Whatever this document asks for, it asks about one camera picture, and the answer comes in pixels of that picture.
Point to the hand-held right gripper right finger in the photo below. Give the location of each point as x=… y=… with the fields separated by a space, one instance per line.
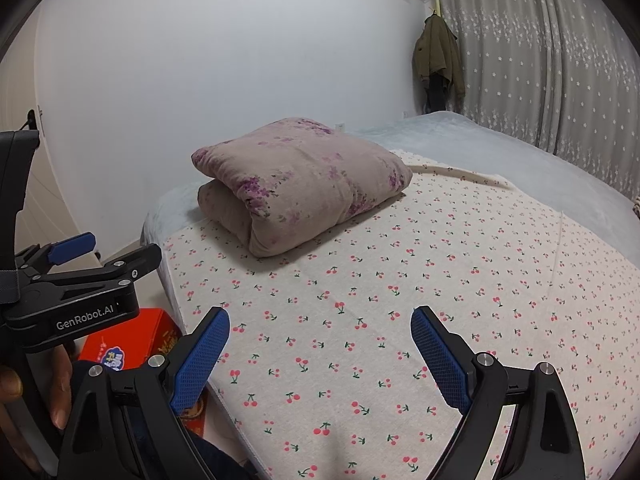
x=440 y=360

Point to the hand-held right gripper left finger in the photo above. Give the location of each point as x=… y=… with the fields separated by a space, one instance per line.
x=200 y=360

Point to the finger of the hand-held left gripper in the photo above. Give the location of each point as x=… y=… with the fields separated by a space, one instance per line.
x=70 y=249
x=135 y=262

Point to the floral quilted garment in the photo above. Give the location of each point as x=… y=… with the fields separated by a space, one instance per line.
x=300 y=180

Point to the person's left hand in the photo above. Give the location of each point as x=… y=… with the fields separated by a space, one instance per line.
x=61 y=400

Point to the cream door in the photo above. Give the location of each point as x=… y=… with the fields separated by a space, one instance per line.
x=50 y=200

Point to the red cardboard box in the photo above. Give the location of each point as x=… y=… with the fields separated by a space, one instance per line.
x=145 y=332

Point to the cherry print bed sheet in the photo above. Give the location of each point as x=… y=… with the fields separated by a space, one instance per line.
x=400 y=270

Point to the olive hanging jacket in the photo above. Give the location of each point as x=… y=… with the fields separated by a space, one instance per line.
x=440 y=55

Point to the grey star print curtain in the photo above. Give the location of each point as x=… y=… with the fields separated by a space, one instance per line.
x=525 y=60

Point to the yellow wall hook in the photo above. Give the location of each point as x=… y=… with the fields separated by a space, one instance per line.
x=437 y=7

